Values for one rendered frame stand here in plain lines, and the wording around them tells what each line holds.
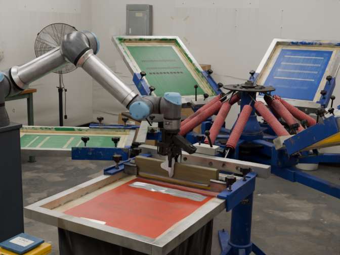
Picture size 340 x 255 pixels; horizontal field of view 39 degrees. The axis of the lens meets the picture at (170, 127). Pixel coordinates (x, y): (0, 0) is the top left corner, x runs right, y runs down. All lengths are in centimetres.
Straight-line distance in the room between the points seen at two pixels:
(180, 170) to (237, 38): 442
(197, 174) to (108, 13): 554
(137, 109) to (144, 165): 36
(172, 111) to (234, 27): 443
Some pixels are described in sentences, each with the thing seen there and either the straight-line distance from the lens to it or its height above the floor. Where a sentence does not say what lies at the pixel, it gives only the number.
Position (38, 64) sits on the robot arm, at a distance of 221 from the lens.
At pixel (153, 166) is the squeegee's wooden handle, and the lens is 214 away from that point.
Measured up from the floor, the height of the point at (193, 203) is 96.
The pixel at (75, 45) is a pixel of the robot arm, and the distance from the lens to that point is 199.
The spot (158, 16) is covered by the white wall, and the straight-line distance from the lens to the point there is 690.
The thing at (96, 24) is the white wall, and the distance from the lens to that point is 753.
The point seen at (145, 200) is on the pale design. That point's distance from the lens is 196.
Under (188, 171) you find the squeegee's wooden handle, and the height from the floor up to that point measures 104.
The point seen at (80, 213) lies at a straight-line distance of 185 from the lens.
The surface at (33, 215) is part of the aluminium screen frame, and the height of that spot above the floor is 97.
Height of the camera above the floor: 165
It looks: 12 degrees down
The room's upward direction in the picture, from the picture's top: 1 degrees clockwise
